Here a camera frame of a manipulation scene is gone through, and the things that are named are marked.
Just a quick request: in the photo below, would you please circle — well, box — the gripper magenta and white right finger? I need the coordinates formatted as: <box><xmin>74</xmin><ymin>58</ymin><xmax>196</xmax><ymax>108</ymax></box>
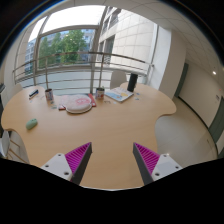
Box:
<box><xmin>133</xmin><ymin>143</ymin><xmax>182</xmax><ymax>185</ymax></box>

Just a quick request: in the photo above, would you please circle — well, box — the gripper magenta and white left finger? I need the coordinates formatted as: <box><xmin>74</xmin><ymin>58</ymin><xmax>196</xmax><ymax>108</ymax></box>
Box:
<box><xmin>42</xmin><ymin>142</ymin><xmax>92</xmax><ymax>185</ymax></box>

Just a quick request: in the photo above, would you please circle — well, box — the mint green computer mouse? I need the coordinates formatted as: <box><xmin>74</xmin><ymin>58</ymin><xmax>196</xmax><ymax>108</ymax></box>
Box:
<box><xmin>26</xmin><ymin>119</ymin><xmax>38</xmax><ymax>130</ymax></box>

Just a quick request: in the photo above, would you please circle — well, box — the white chair at left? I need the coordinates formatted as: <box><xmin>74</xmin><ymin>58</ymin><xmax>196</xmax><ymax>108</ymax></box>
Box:
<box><xmin>0</xmin><ymin>130</ymin><xmax>22</xmax><ymax>160</ymax></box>

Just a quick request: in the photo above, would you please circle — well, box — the red flat booklet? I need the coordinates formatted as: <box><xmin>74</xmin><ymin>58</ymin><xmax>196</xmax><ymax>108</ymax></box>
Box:
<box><xmin>88</xmin><ymin>94</ymin><xmax>96</xmax><ymax>107</ymax></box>

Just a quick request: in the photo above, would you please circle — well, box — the patterned cup on left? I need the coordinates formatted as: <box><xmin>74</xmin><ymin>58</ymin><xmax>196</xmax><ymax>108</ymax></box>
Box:
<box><xmin>45</xmin><ymin>88</ymin><xmax>54</xmax><ymax>102</ymax></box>

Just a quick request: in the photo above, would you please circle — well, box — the colourful open book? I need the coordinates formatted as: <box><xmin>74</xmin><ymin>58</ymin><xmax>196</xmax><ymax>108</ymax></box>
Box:
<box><xmin>105</xmin><ymin>87</ymin><xmax>133</xmax><ymax>102</ymax></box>

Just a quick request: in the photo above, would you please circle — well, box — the white cup with plant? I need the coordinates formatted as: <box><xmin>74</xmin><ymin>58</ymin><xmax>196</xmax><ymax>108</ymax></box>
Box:
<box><xmin>95</xmin><ymin>87</ymin><xmax>105</xmax><ymax>100</ymax></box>

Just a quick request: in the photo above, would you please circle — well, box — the dark blue stapler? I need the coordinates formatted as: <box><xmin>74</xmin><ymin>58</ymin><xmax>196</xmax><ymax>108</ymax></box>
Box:
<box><xmin>29</xmin><ymin>89</ymin><xmax>39</xmax><ymax>99</ymax></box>

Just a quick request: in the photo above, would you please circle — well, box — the black cylindrical speaker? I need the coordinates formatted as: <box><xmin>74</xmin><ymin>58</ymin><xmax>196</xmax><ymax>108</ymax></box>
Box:
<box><xmin>127</xmin><ymin>73</ymin><xmax>138</xmax><ymax>92</ymax></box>

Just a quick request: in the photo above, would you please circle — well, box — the white chair behind table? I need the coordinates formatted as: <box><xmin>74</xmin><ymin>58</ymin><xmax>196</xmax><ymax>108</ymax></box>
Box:
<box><xmin>110</xmin><ymin>70</ymin><xmax>127</xmax><ymax>89</ymax></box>

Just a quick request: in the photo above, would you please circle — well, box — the metal balcony railing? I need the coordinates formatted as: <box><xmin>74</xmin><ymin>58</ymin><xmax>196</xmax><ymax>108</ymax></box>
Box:
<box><xmin>12</xmin><ymin>51</ymin><xmax>154</xmax><ymax>94</ymax></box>

